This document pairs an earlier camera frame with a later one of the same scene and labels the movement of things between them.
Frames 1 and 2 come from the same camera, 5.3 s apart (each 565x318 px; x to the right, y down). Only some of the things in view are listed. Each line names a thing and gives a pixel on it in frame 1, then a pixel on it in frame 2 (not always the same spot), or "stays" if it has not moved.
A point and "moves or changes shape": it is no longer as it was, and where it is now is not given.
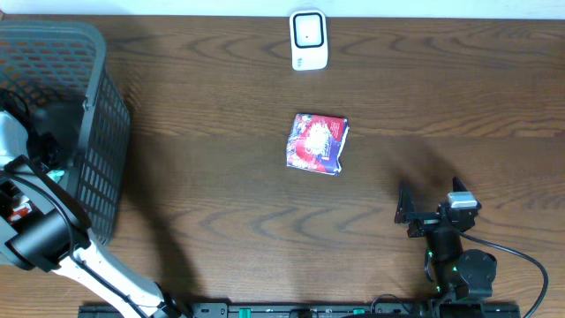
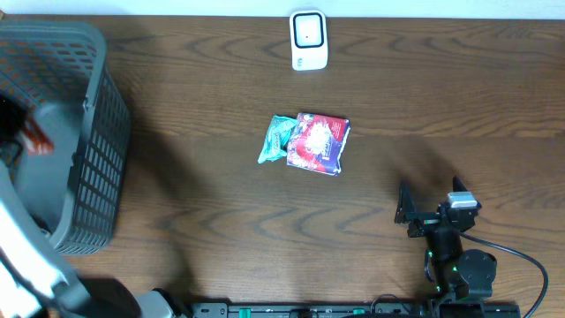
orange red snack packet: [22, 209] moves or changes shape
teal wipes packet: [56, 174] → [276, 139]
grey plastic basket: [56, 75] stays
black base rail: [327, 310] stays
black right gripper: [407, 213] stays
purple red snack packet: [314, 143] stays
